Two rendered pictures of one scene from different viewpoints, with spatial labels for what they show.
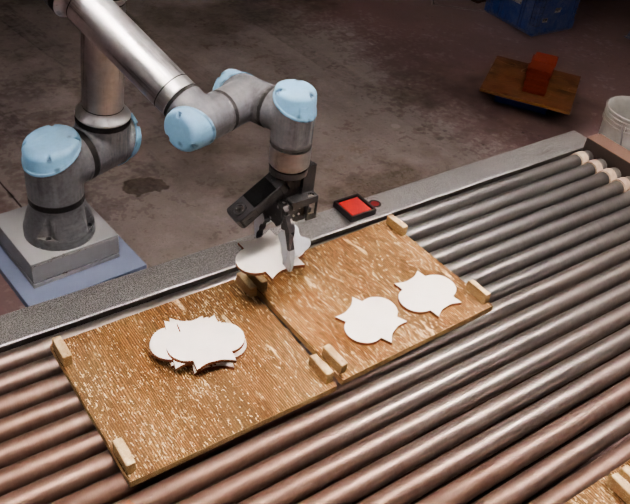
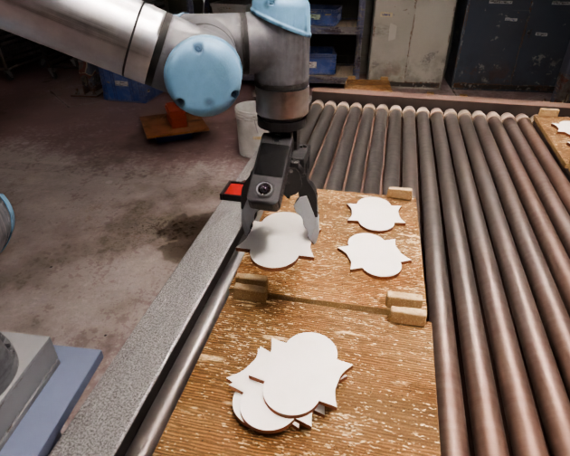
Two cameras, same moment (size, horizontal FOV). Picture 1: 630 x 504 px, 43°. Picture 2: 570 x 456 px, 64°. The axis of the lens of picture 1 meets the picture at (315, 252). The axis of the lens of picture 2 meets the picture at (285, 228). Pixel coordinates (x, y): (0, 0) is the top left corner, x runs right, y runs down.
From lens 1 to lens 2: 1.01 m
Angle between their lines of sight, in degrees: 31
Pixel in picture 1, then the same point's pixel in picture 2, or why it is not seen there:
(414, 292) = (367, 217)
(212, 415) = (397, 443)
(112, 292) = (110, 403)
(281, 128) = (287, 54)
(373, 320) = (376, 253)
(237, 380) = (363, 385)
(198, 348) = (306, 383)
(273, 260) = (291, 242)
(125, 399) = not seen: outside the picture
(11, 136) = not seen: outside the picture
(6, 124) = not seen: outside the picture
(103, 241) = (38, 355)
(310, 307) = (319, 276)
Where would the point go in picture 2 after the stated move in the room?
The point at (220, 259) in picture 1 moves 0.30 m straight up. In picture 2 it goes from (185, 291) to (161, 139)
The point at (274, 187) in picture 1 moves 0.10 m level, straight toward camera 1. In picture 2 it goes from (285, 146) to (338, 169)
